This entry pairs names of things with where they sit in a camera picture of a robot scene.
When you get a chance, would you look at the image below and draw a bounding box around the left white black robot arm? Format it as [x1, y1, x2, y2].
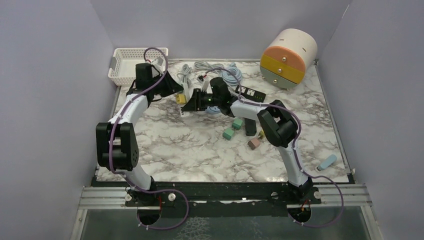
[95, 62, 183, 206]

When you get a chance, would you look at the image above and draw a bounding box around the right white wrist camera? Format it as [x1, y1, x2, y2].
[197, 75, 209, 92]

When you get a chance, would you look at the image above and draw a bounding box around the white power strip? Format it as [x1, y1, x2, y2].
[176, 81, 193, 118]

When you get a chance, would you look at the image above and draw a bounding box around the yellow plug adapter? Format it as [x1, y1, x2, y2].
[257, 130, 265, 140]
[175, 93, 187, 105]

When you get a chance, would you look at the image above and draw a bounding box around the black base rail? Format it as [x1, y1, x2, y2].
[124, 181, 322, 219]

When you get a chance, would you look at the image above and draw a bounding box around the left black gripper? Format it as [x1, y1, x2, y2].
[149, 69, 183, 97]

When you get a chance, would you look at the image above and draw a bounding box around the pink plug adapter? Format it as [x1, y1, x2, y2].
[247, 137, 262, 150]

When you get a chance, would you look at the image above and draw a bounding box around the white plastic basket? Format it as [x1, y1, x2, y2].
[107, 47, 163, 86]

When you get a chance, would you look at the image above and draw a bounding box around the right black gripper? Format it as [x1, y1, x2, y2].
[182, 88, 221, 112]

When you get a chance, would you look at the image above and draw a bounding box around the light blue usb stick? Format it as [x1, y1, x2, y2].
[316, 154, 338, 172]

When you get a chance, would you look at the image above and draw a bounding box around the green plug adapter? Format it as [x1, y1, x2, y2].
[222, 127, 235, 141]
[231, 118, 244, 130]

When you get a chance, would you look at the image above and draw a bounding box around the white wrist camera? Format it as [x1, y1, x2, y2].
[151, 56, 166, 73]
[197, 75, 209, 92]

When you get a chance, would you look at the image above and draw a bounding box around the coiled light blue cable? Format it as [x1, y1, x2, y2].
[220, 62, 243, 88]

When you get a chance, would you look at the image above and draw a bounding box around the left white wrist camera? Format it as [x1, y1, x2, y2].
[151, 56, 166, 73]

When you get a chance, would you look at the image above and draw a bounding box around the round cream drawer cabinet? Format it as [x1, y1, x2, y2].
[259, 28, 318, 89]

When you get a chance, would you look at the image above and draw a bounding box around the round blue socket hub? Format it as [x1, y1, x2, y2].
[205, 106, 221, 115]

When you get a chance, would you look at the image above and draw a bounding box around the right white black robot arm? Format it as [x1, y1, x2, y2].
[182, 77, 313, 204]

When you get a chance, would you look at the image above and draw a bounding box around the black power strip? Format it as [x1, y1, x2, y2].
[235, 85, 267, 103]
[244, 118, 257, 137]

